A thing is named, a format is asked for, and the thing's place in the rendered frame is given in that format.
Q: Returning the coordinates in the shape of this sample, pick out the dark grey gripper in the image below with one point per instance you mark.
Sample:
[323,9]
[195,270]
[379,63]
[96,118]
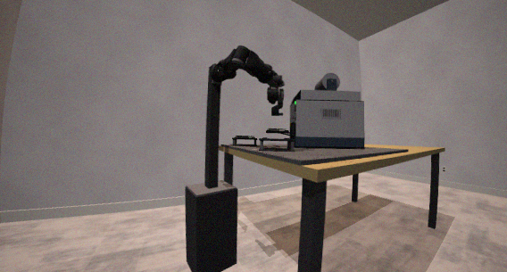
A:
[273,95]

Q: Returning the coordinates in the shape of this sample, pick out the grey cylinder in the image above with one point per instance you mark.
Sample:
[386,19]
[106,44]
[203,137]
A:
[322,84]

